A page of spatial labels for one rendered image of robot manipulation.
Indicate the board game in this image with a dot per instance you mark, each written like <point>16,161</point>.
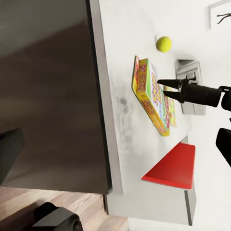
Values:
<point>151,96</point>

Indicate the tennis ball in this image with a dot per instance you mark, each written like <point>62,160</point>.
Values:
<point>164,44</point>

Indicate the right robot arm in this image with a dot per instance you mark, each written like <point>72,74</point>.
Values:
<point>190,91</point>

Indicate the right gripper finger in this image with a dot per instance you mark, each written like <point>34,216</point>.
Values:
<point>173,95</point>
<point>173,83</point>

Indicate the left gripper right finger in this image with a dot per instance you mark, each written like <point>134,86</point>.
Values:
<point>223,143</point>

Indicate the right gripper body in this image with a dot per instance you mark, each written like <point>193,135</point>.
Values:
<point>193,93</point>

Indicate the jigsaw puzzle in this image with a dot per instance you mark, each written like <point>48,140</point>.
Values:
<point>171,103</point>

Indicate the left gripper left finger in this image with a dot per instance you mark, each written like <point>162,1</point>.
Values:
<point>11,144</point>

